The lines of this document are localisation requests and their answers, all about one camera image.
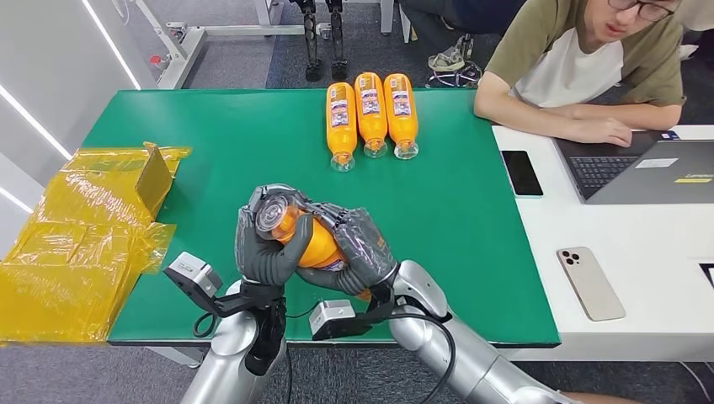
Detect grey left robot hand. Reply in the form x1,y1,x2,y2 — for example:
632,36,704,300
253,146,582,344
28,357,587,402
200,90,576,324
234,183,315,287

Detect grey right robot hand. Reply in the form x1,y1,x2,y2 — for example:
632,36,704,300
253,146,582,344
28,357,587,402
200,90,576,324
296,202,401,298

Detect orange bottle with clear cap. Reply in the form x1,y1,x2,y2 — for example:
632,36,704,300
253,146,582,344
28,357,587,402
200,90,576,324
255,192,373,303
354,72,389,159
383,72,420,161
325,82,358,173

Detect green table mat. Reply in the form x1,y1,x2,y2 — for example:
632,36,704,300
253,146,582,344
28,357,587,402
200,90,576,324
82,88,562,349

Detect black smartphone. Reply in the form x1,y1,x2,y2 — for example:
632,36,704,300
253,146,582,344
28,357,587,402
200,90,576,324
500,150,545,199

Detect box wrapped in yellow plastic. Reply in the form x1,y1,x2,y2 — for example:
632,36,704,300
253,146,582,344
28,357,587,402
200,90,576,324
0,141,194,344

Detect office chair base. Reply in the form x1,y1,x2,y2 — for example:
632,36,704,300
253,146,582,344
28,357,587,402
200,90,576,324
424,33,484,90

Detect black robot legs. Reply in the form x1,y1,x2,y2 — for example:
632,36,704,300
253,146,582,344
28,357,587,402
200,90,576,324
292,0,351,83

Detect beige smartphone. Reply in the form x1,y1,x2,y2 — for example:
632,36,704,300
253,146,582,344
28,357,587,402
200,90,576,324
556,246,627,323

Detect person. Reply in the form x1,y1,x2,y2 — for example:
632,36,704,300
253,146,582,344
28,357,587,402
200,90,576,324
473,0,688,149

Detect grey laptop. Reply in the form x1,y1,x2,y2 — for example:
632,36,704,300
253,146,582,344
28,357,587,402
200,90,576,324
551,130,714,206

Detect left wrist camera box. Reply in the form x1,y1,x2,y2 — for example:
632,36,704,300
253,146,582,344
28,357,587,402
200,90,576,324
163,251,225,300

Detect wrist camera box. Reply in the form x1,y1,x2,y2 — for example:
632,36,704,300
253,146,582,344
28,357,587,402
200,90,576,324
307,299,358,342
163,251,225,300

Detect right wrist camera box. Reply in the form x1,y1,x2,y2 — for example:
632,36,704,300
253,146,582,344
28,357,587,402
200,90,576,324
307,299,358,342

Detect black cable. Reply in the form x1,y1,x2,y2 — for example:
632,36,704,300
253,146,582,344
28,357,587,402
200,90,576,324
390,313,458,404
191,311,217,340

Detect white desk frame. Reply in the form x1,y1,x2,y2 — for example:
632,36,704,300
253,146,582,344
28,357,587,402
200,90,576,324
132,0,322,91

